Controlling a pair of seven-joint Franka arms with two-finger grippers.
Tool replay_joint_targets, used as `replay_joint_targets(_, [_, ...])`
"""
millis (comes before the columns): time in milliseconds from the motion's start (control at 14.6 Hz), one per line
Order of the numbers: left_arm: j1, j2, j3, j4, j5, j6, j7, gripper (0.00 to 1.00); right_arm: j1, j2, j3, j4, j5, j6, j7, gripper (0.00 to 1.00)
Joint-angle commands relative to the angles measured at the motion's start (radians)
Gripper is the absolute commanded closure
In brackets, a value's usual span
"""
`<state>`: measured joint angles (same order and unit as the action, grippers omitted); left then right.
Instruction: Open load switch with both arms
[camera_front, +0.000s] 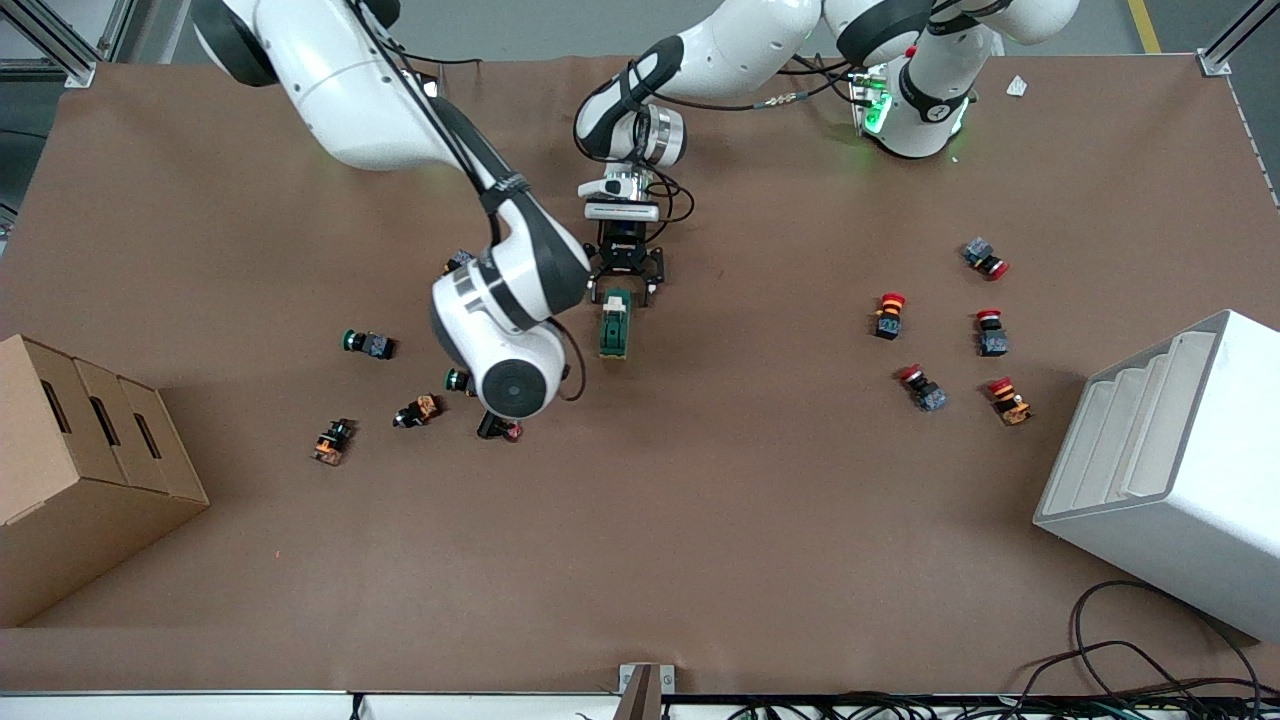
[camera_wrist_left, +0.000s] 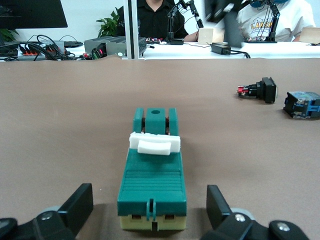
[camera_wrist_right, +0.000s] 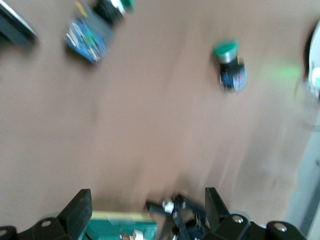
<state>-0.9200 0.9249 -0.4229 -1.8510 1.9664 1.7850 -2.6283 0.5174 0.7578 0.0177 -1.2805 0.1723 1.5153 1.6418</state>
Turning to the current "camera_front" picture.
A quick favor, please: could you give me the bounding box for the green load switch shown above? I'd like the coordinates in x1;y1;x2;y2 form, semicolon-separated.
598;288;634;361

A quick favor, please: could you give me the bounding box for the brown table cover sheet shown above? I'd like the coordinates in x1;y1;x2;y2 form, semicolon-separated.
0;50;1280;696

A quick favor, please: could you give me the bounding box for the red button orange contact block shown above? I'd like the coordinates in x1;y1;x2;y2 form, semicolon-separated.
987;377;1034;427

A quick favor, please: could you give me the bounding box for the brown cardboard box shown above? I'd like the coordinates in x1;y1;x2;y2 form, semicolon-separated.
0;334;211;629

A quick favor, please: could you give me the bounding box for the white stepped storage rack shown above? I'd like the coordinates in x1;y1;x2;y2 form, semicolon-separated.
1032;309;1280;643

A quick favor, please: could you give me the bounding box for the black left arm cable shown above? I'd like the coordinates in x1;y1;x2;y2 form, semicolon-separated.
625;50;873;227

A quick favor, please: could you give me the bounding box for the grey metal mount bracket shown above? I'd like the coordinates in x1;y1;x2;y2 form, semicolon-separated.
616;663;677;720

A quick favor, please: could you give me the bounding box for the black cable tangle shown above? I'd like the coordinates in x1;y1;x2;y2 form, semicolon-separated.
728;690;1280;720

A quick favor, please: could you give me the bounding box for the black looping cable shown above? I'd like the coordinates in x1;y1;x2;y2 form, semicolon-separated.
1071;580;1267;703

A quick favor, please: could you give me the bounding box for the aluminium frame post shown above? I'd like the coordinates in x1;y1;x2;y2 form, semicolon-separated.
0;0;137;89
1198;0;1280;78

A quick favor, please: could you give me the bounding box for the white table edge rail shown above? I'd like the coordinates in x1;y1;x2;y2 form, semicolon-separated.
0;688;623;720

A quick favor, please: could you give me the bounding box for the black arched cable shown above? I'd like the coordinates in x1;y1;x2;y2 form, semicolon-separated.
1008;640;1206;701

